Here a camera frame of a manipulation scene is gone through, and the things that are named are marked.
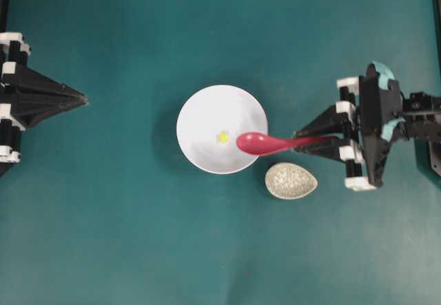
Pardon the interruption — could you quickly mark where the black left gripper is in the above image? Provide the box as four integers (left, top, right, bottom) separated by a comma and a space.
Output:
0, 32, 89, 177

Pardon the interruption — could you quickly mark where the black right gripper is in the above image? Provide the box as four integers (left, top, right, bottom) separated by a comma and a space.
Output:
293, 76, 391, 191

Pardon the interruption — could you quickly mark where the pink plastic spoon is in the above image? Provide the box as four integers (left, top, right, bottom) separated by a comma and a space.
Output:
236, 132, 338, 156

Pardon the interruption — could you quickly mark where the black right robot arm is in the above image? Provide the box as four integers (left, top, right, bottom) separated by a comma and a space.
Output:
294, 74, 440, 191

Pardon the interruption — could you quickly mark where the speckled egg-shaped spoon rest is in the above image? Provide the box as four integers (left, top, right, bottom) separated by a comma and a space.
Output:
265, 162, 318, 200

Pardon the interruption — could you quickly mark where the yellow hexagonal prism block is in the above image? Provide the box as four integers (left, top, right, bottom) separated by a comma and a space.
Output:
216, 131, 229, 145

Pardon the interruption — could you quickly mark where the white round bowl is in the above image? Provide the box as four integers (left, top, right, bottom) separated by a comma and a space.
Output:
176, 85, 269, 175

